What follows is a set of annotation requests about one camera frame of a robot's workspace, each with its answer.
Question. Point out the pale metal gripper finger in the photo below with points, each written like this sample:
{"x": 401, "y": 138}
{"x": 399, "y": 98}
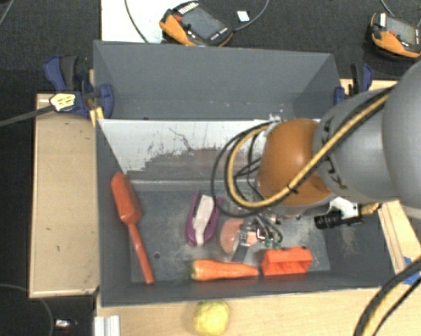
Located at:
{"x": 241, "y": 251}

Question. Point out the pink toy peach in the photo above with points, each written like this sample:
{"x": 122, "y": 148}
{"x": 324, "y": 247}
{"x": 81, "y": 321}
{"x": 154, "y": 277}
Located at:
{"x": 228, "y": 236}

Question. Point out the orange toy carrot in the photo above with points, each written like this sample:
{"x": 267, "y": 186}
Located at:
{"x": 224, "y": 270}

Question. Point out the orange-red plastic block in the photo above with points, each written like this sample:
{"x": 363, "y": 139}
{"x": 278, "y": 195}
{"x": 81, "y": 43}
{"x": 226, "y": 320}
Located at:
{"x": 286, "y": 261}

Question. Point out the purple and white stapler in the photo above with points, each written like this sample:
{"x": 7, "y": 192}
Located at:
{"x": 203, "y": 219}

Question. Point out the yellow toy lemon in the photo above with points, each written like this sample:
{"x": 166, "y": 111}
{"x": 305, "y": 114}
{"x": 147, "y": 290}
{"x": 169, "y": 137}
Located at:
{"x": 211, "y": 318}

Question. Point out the orange-red plastic scoop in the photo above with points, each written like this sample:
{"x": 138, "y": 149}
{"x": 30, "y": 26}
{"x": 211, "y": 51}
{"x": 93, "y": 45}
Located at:
{"x": 126, "y": 201}

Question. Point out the grey metal bin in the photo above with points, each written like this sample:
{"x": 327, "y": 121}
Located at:
{"x": 182, "y": 89}

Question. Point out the pale wood flat board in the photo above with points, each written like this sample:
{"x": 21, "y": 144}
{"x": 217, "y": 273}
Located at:
{"x": 63, "y": 201}

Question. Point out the black cylinder on white bracket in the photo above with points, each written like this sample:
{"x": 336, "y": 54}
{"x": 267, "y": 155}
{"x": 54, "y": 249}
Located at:
{"x": 331, "y": 220}

